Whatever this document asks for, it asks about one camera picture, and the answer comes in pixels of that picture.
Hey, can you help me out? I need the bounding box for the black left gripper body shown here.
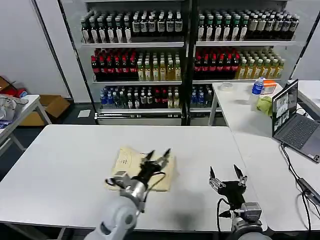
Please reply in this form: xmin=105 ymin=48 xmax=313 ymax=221
xmin=131 ymin=160 xmax=162 ymax=185

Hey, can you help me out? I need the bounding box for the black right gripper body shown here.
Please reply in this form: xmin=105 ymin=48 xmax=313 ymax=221
xmin=216 ymin=180 xmax=248 ymax=210

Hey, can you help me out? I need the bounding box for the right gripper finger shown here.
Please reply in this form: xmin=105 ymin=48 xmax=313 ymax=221
xmin=233 ymin=164 xmax=249 ymax=186
xmin=208 ymin=166 xmax=227 ymax=189

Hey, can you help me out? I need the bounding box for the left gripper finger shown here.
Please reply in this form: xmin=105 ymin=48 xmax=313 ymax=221
xmin=139 ymin=149 xmax=156 ymax=167
xmin=157 ymin=148 xmax=172 ymax=168

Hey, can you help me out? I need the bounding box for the cream yellow shirt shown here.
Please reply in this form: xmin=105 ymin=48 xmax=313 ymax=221
xmin=103 ymin=145 xmax=177 ymax=193

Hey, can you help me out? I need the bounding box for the grey open laptop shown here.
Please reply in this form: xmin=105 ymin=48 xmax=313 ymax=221
xmin=271 ymin=78 xmax=320 ymax=164

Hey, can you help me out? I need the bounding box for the green cloth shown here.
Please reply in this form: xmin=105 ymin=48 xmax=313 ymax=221
xmin=256 ymin=96 xmax=273 ymax=117

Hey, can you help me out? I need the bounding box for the clear bottle with blue label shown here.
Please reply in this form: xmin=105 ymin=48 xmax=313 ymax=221
xmin=249 ymin=77 xmax=266 ymax=106

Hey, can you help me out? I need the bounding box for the orange and white box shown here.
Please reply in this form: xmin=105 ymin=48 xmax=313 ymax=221
xmin=261 ymin=79 xmax=278 ymax=95

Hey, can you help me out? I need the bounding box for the bottle shelf with dark posts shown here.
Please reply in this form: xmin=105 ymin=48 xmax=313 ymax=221
xmin=190 ymin=0 xmax=320 ymax=126
xmin=58 ymin=0 xmax=192 ymax=126

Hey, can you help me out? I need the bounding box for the brown cardboard box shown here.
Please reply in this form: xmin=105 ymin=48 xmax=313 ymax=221
xmin=18 ymin=94 xmax=71 ymax=127

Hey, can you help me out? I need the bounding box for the white table with grey legs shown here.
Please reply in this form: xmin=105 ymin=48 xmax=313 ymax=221
xmin=0 ymin=94 xmax=52 ymax=157

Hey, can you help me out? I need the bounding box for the red cloth item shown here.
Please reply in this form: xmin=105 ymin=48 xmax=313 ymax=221
xmin=12 ymin=87 xmax=27 ymax=99

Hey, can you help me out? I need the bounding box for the grey plastic bag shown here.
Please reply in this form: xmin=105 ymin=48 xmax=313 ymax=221
xmin=0 ymin=96 xmax=30 ymax=121

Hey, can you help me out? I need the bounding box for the small open cardboard box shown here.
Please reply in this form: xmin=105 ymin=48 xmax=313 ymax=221
xmin=0 ymin=76 xmax=17 ymax=95

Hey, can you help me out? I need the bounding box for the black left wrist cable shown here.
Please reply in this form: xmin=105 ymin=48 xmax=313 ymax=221
xmin=104 ymin=171 xmax=167 ymax=203

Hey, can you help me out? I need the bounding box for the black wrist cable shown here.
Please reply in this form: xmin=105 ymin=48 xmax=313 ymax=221
xmin=104 ymin=171 xmax=167 ymax=203
xmin=216 ymin=197 xmax=237 ymax=233

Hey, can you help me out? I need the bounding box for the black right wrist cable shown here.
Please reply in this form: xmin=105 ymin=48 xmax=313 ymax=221
xmin=216 ymin=197 xmax=237 ymax=233

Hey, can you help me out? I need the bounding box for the black laptop cable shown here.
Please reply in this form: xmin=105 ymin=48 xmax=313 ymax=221
xmin=279 ymin=142 xmax=305 ymax=183

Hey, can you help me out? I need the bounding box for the black adapter cable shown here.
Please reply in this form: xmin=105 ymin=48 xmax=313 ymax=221
xmin=294 ymin=192 xmax=320 ymax=232

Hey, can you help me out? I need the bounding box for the black partition post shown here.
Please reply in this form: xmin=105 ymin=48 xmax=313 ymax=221
xmin=31 ymin=0 xmax=76 ymax=103

